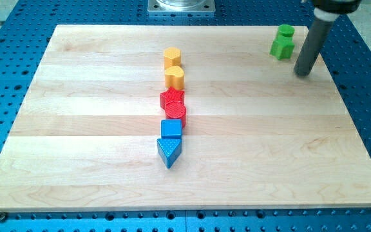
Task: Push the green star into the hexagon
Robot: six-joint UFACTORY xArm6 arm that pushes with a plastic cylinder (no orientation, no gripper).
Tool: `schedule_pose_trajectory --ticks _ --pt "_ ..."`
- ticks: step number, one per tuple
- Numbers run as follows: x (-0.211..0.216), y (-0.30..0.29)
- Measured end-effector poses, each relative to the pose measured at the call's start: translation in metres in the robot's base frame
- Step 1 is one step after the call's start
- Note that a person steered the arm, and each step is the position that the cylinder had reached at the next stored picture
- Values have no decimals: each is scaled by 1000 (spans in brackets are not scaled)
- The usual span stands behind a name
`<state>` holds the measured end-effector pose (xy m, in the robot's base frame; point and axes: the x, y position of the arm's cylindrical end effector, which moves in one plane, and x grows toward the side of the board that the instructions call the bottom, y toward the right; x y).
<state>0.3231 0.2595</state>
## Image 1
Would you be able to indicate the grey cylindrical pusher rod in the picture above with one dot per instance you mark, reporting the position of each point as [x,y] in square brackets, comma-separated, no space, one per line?
[315,39]

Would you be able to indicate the green cylinder block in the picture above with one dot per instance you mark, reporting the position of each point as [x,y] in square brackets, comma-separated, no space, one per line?
[285,31]

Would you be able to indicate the black robot arm end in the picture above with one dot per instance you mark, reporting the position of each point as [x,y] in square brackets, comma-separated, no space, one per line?
[337,6]

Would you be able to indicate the yellow hexagon block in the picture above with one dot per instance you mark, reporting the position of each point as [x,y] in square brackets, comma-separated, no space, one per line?
[172,57]

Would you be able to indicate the blue triangle block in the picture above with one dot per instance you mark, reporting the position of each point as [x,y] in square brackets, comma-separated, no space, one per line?
[169,150]

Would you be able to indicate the blue cube block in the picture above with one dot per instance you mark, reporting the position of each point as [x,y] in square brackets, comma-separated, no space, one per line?
[171,129]

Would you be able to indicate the blue perforated metal table plate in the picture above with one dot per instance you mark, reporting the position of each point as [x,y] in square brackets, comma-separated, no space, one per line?
[26,33]

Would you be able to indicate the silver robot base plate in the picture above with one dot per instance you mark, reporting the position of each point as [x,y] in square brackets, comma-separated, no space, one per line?
[181,7]

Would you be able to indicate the yellow heart block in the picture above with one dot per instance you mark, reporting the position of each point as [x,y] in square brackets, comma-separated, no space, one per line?
[174,77]

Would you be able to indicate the red star block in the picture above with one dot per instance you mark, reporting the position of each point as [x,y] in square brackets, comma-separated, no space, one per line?
[171,95]

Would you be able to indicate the light wooden board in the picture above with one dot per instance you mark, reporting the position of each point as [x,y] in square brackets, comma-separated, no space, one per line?
[256,135]

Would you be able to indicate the red cylinder block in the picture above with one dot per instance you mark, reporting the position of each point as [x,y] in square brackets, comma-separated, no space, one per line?
[176,110]

